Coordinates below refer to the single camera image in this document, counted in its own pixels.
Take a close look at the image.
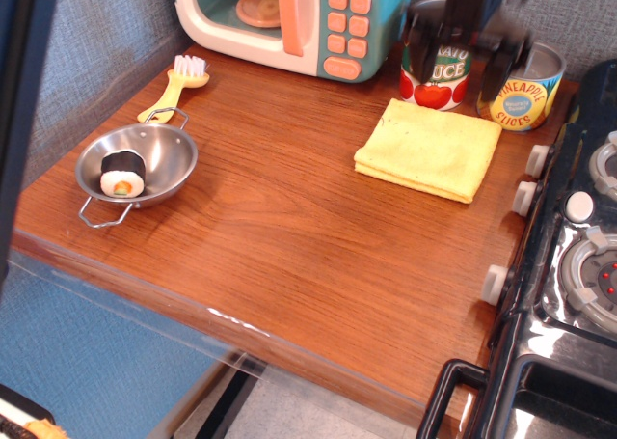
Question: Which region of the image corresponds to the yellow towel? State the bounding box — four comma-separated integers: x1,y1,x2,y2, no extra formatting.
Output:
354,98,501,205

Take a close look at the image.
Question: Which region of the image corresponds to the grey stove knob middle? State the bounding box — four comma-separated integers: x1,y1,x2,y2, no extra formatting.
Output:
511,181,537,217

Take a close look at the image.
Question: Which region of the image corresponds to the toy sushi roll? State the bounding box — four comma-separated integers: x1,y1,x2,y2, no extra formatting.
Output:
99,150,146,198

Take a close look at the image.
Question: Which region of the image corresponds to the grey stove knob front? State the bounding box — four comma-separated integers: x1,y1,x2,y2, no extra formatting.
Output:
481,264,509,307

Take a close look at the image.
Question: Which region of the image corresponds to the orange toy plate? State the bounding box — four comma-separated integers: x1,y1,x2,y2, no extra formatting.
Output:
235,0,281,29

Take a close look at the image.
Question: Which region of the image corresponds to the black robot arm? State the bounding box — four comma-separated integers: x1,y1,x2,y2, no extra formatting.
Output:
403,0,533,101

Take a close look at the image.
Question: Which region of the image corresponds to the grey stove knob rear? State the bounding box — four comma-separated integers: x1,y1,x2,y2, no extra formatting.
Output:
525,145,550,179

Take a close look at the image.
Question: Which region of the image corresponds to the black toy stove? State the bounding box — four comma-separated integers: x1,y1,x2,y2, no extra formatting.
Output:
417,60,616,438

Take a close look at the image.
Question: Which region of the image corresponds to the pineapple slices can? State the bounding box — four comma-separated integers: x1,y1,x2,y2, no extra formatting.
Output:
476,42,566,132

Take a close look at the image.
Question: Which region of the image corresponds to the teal toy microwave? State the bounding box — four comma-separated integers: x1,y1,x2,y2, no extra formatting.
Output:
174,0,411,83

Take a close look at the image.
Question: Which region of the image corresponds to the steel bowl with handles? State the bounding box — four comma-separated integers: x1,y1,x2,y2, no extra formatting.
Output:
75,107,198,229

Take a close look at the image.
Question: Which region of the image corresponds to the tomato sauce can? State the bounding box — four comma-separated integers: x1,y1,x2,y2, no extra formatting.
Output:
399,14,472,111

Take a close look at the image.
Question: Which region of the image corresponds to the orange black object corner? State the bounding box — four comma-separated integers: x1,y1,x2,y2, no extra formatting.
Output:
1,385,68,438

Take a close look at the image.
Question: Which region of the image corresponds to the yellow dish brush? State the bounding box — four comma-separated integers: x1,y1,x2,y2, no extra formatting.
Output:
137,55,209,123

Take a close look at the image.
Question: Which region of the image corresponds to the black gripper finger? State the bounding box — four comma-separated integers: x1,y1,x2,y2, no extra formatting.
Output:
480,50,515,102
408,21,442,84

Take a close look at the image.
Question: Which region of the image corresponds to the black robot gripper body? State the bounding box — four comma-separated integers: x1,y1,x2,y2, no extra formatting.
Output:
408,0,532,66

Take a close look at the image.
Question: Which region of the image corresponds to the grey stove knob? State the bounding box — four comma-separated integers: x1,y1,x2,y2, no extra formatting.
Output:
525,145,550,179
481,264,509,307
511,181,537,217

